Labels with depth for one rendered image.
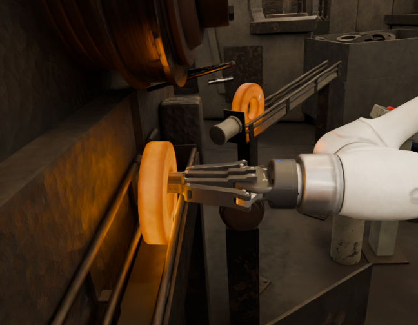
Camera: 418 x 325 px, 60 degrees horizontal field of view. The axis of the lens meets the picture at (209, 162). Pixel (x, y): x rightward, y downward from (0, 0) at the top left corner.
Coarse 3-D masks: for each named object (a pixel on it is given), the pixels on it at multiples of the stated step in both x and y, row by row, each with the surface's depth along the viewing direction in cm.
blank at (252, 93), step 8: (240, 88) 111; (248, 88) 111; (256, 88) 114; (240, 96) 109; (248, 96) 111; (256, 96) 115; (232, 104) 110; (240, 104) 109; (256, 104) 118; (256, 112) 118; (248, 120) 114; (256, 128) 119
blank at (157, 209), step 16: (160, 144) 53; (144, 160) 50; (160, 160) 50; (144, 176) 49; (160, 176) 49; (144, 192) 48; (160, 192) 48; (144, 208) 49; (160, 208) 49; (144, 224) 49; (160, 224) 49; (144, 240) 52; (160, 240) 52
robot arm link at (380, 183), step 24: (360, 144) 58; (360, 168) 50; (384, 168) 49; (408, 168) 49; (360, 192) 50; (384, 192) 49; (408, 192) 49; (360, 216) 52; (384, 216) 51; (408, 216) 51
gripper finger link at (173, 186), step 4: (168, 184) 54; (172, 184) 54; (176, 184) 53; (180, 184) 53; (168, 188) 54; (172, 188) 54; (176, 188) 54; (180, 188) 54; (168, 192) 54; (172, 192) 54; (176, 192) 54; (180, 192) 54; (184, 192) 52; (188, 192) 52; (188, 196) 52
